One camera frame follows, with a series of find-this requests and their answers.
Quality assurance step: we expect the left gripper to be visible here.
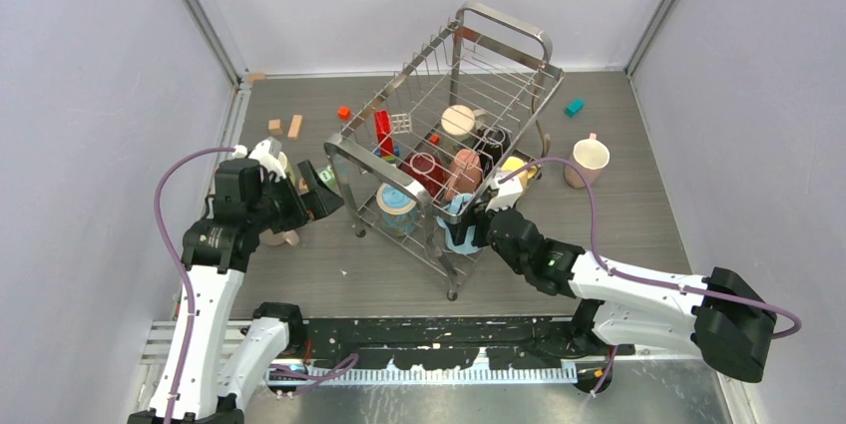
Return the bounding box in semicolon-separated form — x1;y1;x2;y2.
249;161;343;233

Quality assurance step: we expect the light blue faceted mug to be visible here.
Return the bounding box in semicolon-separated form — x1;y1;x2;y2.
436;194;481;255

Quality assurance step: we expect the iridescent pink mug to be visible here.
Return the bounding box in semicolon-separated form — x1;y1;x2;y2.
259;229;300;246

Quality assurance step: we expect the pale yellow faceted mug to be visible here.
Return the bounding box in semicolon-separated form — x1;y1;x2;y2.
277;152;297;186

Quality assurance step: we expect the pink faceted mug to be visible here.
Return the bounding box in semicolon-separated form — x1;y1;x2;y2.
564;133;611;189

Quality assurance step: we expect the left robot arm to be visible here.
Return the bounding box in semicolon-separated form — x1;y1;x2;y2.
128;158;344;423

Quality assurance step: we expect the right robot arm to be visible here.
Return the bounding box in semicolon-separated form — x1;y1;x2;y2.
444;208;776;383

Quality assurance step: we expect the green toy cube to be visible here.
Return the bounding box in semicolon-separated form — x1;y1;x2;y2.
318;166;336;187

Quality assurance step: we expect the salmon pink mug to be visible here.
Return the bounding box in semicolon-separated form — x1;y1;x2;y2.
444;148;483;202

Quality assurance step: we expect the blue butterfly mug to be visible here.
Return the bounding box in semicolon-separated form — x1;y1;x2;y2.
376;184;419;237

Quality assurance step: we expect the dark red mug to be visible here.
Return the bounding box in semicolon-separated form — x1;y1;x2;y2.
399;152;446;199

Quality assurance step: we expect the long wooden block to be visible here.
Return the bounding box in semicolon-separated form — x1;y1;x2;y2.
287;115;303;141

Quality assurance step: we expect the small wooden cube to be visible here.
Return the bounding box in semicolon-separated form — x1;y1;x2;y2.
267;119;284;136

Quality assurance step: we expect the black mug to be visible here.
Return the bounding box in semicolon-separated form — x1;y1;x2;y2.
474;126;511;174

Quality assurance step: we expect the small orange cube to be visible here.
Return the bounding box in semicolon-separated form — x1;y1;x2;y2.
337;107;351;121

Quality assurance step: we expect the cream mug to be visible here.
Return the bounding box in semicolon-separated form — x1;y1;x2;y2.
440;105;488;144

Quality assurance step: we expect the red block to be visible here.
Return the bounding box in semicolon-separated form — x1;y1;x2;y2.
374;110;395;159

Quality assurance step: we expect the teal block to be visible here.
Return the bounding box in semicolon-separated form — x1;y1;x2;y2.
565;99;585;118

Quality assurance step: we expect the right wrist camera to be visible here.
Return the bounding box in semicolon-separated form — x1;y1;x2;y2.
485;170;526;212

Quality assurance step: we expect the steel wire dish rack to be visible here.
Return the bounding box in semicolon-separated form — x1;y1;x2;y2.
324;1;564;300

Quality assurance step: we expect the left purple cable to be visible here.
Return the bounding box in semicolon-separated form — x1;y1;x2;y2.
154;146;237;424

